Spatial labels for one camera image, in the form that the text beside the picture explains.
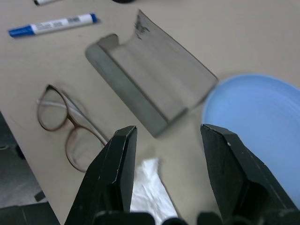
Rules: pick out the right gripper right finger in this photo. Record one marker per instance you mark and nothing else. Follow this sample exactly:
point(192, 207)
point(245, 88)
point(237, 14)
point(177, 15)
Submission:
point(229, 164)

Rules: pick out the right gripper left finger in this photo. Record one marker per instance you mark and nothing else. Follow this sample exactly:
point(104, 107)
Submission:
point(110, 168)

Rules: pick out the brown framed eyeglasses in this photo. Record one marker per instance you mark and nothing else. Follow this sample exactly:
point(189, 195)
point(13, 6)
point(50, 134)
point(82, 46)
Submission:
point(73, 126)

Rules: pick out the blue capped white marker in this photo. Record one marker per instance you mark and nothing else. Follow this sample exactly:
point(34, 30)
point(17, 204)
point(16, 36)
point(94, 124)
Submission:
point(54, 24)

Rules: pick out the black capped white marker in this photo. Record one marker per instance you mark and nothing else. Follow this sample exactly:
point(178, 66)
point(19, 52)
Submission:
point(41, 2)

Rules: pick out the pale round plate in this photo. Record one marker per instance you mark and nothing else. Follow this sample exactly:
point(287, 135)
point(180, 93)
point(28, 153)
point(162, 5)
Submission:
point(257, 112)

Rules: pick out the black plastic cup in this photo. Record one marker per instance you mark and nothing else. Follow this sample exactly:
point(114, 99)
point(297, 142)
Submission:
point(123, 1)

